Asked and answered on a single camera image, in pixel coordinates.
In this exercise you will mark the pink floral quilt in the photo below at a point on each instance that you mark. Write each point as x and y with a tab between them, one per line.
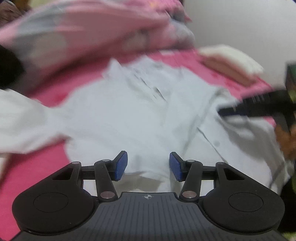
92	30

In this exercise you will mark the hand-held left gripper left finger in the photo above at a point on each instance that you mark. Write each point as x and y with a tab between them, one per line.
121	164

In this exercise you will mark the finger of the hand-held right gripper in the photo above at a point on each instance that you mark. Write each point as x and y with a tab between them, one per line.
233	111

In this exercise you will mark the folded cream fleece garment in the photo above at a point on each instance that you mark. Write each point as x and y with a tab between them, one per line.
231	62

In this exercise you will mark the white shirt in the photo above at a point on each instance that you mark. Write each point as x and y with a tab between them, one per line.
138	115

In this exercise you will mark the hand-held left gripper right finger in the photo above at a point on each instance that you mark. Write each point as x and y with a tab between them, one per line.
175	165

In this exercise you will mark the pink floral fleece blanket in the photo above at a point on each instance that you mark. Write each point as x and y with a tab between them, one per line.
30	173

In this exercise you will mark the black garment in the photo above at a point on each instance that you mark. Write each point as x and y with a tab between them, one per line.
9	67

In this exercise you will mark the person's right hand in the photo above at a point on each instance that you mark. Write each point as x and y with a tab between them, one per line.
288	146

